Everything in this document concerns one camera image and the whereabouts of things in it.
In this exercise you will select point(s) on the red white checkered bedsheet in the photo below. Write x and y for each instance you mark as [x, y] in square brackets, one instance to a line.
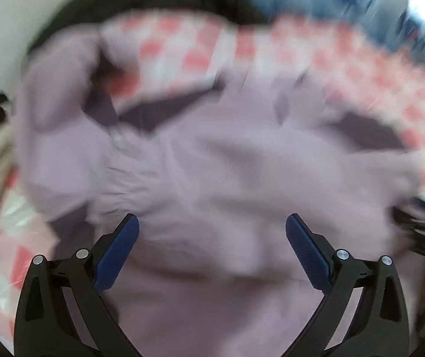
[180, 49]

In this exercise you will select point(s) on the lilac purple garment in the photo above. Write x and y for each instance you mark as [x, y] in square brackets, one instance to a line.
[211, 176]

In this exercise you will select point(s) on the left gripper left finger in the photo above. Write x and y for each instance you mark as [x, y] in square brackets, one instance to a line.
[43, 322]

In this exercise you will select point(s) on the black garment pile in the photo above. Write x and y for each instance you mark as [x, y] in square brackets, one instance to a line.
[75, 12]

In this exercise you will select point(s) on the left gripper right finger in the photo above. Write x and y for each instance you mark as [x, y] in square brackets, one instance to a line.
[379, 326]

